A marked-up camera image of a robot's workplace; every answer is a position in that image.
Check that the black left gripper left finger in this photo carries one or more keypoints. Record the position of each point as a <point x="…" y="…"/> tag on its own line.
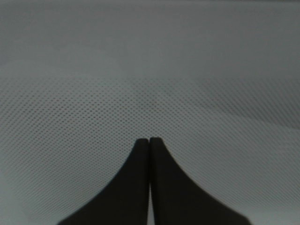
<point x="125" y="200"/>

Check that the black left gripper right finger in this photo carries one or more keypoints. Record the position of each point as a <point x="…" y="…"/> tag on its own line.
<point x="178" y="200"/>

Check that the white microwave door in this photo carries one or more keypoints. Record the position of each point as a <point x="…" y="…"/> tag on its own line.
<point x="217" y="80"/>

